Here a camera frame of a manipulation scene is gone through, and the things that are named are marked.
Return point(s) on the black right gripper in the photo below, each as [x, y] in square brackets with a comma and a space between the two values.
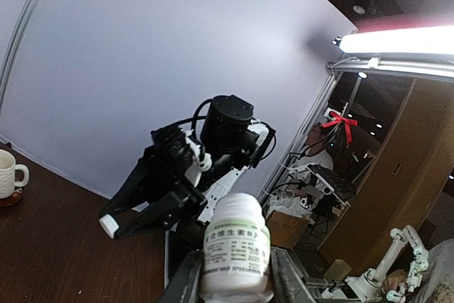
[169, 181]

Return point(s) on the red ribbon bow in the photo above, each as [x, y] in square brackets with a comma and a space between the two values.
[336, 120]

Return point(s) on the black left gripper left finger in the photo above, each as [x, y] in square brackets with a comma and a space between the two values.
[184, 287]

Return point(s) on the aluminium frame post left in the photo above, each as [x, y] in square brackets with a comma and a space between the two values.
[15, 18]

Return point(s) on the cardboard box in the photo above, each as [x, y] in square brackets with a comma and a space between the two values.
[285, 230]

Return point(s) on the fluorescent ceiling light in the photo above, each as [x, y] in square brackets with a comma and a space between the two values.
[436, 40]

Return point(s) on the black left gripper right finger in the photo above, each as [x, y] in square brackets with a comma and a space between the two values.
[287, 283]

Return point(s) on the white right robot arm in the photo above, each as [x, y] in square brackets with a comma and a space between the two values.
[206, 204]

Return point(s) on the white ribbed cup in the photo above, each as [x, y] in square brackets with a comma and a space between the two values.
[9, 168]

